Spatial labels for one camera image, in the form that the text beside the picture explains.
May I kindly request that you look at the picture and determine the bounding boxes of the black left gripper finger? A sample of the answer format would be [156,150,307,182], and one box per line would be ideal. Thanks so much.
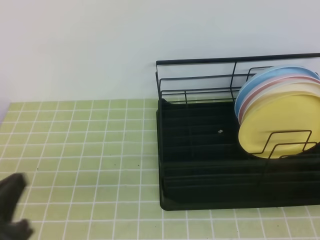
[0,173,27,222]

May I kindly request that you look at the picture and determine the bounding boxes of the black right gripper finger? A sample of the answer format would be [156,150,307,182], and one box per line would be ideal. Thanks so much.
[0,219,34,240]

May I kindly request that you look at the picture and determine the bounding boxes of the yellow plastic plate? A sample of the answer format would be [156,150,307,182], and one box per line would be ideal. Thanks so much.
[238,94,320,159]

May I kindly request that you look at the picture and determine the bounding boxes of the pink plate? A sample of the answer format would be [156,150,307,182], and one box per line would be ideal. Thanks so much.
[240,74,320,110]

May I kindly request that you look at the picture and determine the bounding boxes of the blue plate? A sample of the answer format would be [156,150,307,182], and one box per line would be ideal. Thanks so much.
[234,65,320,117]

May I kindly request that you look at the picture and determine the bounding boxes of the white plate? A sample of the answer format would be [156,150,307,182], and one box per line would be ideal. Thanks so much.
[238,81,320,123]

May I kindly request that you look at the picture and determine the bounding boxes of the black wire dish rack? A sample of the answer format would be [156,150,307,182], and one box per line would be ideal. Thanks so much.
[156,53,320,211]

